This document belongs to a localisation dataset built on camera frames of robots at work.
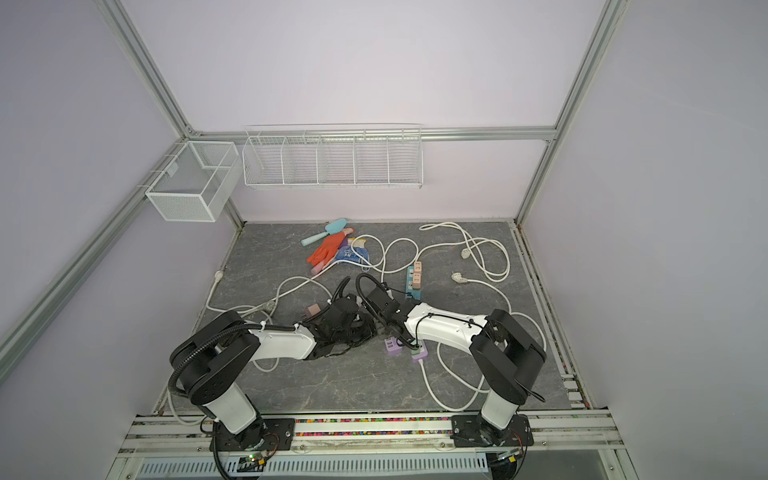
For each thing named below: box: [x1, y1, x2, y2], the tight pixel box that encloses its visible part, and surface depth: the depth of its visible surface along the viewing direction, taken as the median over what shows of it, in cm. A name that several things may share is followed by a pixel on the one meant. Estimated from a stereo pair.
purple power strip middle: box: [384, 337, 403, 354], surface depth 88 cm
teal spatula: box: [300, 218, 347, 246], surface depth 121 cm
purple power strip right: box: [412, 339, 428, 360], surface depth 86 cm
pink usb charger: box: [305, 303, 321, 319], surface depth 96 cm
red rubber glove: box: [307, 227, 354, 274], surface depth 110 cm
